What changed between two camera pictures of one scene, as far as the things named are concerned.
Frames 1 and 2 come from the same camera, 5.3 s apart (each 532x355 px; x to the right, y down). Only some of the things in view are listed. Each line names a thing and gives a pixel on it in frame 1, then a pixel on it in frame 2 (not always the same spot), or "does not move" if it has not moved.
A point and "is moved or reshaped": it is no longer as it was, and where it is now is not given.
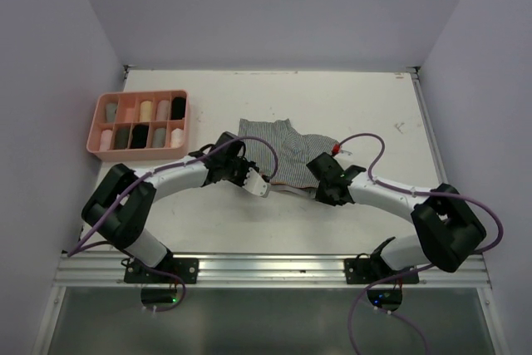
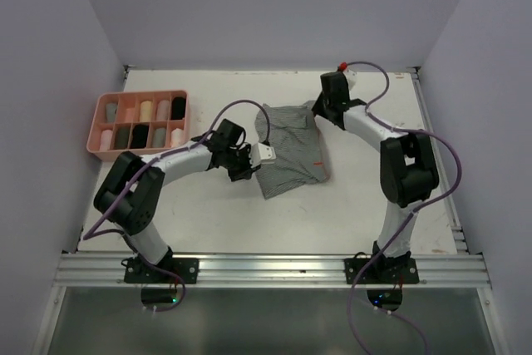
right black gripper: (321, 195) -> (317, 108)
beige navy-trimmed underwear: (145, 110) does not move
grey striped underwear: (282, 153) is moved or reshaped
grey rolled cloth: (159, 138) does not move
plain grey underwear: (110, 111) does not move
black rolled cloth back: (178, 110) does not move
